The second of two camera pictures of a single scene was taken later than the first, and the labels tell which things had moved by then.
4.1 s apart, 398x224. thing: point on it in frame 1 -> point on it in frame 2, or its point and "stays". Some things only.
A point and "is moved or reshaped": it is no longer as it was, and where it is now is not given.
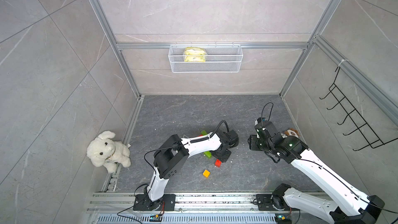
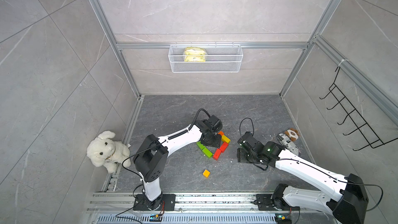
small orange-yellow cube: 206,173 stays
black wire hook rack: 370,135 stays
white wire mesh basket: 205,58 stays
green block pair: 208,154 stays
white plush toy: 103,150 stays
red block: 217,163 is moved or reshaped
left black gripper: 229,153 -> 217,142
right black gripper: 251,141 -> 240,156
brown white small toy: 292,132 stays
